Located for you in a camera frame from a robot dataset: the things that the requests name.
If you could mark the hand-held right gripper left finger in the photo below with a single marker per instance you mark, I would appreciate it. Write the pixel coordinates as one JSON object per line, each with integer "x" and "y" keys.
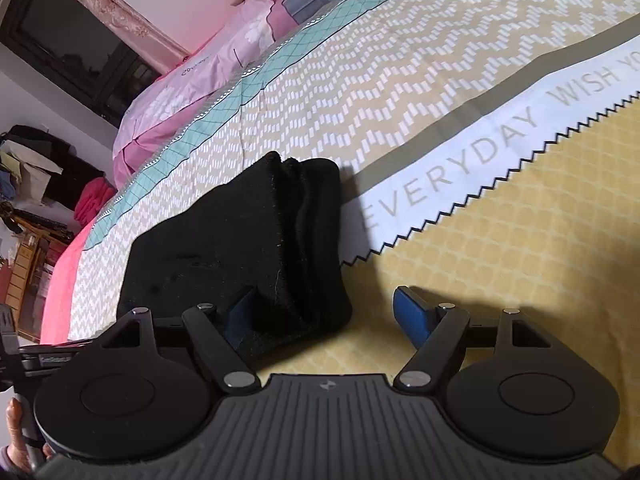
{"x": 239, "y": 316}

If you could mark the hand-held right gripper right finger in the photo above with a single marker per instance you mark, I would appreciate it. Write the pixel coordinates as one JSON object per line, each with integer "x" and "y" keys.
{"x": 410, "y": 312}

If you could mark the black pants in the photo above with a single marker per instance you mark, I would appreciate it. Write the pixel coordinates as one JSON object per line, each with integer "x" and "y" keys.
{"x": 225, "y": 240}

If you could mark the person's left forearm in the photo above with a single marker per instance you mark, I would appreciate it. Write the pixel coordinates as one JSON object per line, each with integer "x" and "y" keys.
{"x": 6, "y": 462}

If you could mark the person's left hand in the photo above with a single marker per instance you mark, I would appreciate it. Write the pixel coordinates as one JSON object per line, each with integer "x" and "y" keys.
{"x": 14, "y": 420}

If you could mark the wooden cabinet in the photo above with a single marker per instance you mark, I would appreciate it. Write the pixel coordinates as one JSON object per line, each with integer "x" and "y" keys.
{"x": 25, "y": 285}

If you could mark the coral pink bed sheet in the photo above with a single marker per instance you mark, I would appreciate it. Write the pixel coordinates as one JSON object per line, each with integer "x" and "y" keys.
{"x": 62, "y": 285}

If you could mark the red cloth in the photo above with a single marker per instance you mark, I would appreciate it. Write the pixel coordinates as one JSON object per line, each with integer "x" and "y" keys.
{"x": 95, "y": 200}

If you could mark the beige cloth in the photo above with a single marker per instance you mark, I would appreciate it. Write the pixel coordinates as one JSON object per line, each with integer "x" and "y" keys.
{"x": 35, "y": 172}

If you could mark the pile of clothes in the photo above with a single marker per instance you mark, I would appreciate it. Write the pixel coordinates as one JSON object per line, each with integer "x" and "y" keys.
{"x": 70, "y": 175}

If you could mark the yellow zigzag patterned bedspread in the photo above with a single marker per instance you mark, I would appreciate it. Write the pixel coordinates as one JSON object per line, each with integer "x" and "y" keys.
{"x": 450, "y": 85}

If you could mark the pink pillow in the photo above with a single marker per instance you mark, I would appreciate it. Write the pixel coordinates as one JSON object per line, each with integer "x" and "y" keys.
{"x": 200, "y": 80}

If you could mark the dark window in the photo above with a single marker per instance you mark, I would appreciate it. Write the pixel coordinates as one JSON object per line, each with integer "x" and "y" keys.
{"x": 65, "y": 45}

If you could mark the pink patterned curtain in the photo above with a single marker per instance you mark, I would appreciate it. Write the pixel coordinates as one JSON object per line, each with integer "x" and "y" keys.
{"x": 115, "y": 15}

